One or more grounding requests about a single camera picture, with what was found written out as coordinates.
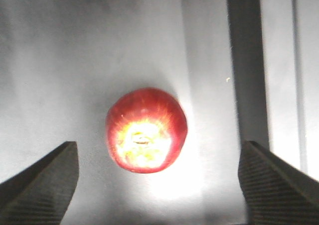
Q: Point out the dark red apple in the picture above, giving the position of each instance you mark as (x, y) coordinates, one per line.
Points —
(145, 130)

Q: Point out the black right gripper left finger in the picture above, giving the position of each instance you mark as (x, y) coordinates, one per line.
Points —
(41, 193)

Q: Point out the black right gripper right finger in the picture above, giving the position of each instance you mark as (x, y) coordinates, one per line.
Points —
(276, 192)

